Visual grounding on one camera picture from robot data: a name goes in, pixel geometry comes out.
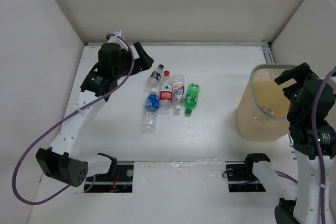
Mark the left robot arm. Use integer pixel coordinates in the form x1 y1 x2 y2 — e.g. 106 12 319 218
36 42 154 187

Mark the clear bottle orange blue label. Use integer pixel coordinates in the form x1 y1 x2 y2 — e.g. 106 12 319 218
173 74 185 112

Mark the clear bottle red label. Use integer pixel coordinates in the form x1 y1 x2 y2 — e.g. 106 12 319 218
158 70 173 114

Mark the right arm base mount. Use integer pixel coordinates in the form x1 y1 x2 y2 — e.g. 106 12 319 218
222 153 270 193

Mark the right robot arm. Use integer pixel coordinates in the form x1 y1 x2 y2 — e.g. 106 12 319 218
133 63 335 223

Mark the green plastic bottle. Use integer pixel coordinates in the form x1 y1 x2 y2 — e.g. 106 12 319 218
185 83 200 116

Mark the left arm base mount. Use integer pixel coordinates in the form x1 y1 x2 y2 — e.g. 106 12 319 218
84 162 134 194

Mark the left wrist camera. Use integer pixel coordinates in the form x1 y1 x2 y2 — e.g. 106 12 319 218
106 30 124 44

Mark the translucent yellow waste bin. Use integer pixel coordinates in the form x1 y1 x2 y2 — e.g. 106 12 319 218
236 64 296 142

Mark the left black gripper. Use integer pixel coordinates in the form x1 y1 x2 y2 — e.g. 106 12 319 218
113 42 153 79

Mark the aluminium table edge rail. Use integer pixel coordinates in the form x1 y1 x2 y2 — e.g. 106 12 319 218
85 40 271 47

